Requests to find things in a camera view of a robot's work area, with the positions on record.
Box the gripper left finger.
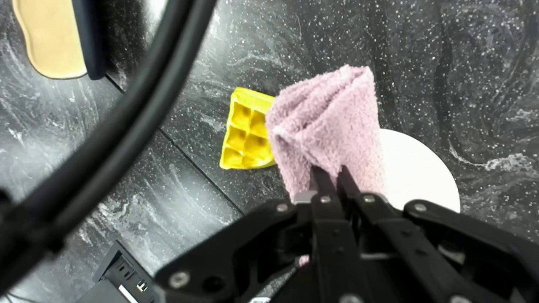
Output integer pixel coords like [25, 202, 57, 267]
[154, 165, 372, 303]

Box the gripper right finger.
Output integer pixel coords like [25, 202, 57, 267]
[337, 165, 539, 303]

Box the pink towel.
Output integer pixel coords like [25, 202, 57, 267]
[265, 64, 386, 266]

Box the white bowl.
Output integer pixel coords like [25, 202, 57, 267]
[378, 128, 461, 213]

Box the yellow toy waffle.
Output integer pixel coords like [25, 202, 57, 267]
[219, 87, 277, 170]

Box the black socket box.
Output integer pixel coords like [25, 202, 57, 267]
[75, 240, 165, 303]

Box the tan wooden board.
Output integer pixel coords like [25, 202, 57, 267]
[12, 0, 88, 80]

